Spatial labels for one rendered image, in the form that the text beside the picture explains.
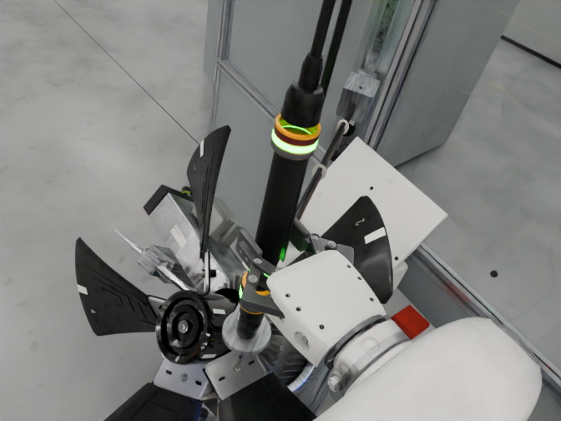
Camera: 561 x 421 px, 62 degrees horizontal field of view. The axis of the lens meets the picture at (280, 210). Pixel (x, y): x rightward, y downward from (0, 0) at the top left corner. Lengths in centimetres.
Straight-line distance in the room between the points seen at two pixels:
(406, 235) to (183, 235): 47
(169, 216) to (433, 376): 85
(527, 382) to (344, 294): 19
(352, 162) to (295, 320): 60
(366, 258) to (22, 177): 251
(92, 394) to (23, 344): 37
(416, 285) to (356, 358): 101
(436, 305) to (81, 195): 203
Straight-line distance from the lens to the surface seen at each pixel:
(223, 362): 81
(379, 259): 66
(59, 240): 260
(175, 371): 87
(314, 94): 41
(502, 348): 38
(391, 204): 95
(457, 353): 35
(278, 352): 87
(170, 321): 81
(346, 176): 100
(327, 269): 50
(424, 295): 144
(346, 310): 47
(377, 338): 45
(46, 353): 223
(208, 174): 85
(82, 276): 106
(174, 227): 107
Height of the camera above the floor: 190
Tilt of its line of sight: 43 degrees down
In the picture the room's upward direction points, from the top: 14 degrees clockwise
